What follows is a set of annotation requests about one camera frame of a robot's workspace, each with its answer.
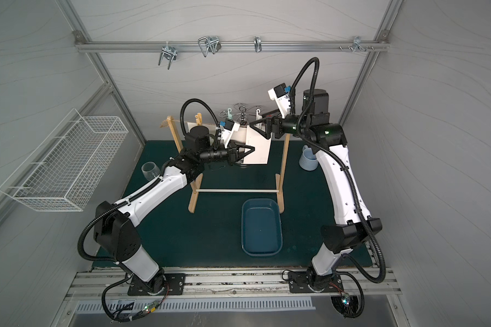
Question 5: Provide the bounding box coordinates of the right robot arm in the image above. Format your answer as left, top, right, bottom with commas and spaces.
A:
250, 57, 386, 319

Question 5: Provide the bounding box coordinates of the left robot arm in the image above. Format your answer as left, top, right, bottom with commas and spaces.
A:
77, 98, 255, 294

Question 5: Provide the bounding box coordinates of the chrome glass holder stand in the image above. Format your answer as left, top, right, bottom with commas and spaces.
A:
218, 103, 263, 143

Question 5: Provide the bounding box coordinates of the light blue mug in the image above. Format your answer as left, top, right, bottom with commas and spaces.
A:
299, 145, 319, 172

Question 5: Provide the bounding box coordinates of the wooden clothespin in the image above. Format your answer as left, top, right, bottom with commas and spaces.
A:
196, 113, 203, 125

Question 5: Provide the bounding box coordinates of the metal clamp hook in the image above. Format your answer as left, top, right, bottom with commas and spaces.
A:
197, 35, 222, 57
338, 36, 375, 53
158, 43, 177, 69
253, 36, 262, 53

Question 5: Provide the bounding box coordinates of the teal plastic tray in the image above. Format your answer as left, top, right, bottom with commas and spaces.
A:
241, 198, 283, 257

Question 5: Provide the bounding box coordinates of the clear wine glass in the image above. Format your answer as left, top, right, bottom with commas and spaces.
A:
141, 162, 160, 181

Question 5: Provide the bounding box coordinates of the aluminium crossbar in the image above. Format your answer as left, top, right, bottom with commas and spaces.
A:
75, 39, 391, 53

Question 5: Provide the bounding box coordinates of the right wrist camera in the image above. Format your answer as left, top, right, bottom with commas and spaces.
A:
268, 83, 291, 118

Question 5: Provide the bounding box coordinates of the wooden drying rack frame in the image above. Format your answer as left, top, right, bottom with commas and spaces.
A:
188, 134, 291, 213

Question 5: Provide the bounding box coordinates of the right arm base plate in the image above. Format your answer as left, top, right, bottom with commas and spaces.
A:
282, 270, 344, 294

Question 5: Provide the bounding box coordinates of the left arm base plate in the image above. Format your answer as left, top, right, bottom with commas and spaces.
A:
128, 273, 185, 296

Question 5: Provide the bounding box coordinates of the white wire basket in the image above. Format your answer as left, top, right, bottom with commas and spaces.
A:
0, 109, 128, 212

